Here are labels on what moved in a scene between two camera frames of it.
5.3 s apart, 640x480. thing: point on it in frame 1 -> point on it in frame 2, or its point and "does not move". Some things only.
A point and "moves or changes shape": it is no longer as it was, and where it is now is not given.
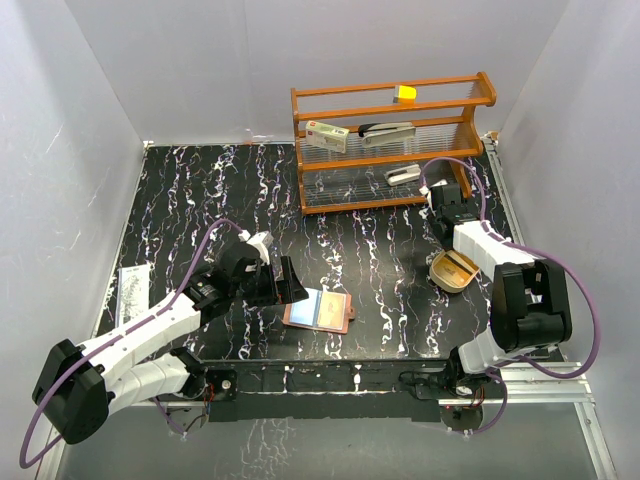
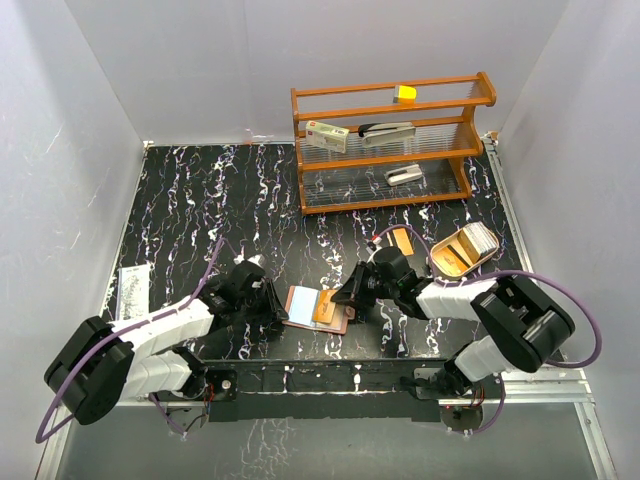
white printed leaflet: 132,293 does not move
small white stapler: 403,175 does not move
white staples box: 325,136 does not move
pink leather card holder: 329,311 does not move
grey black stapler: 377,134 does not move
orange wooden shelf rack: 364,147 does not move
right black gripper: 434,217 -> 352,291
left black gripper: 283,292 -> 273,311
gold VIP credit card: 332,310 moves or changes shape
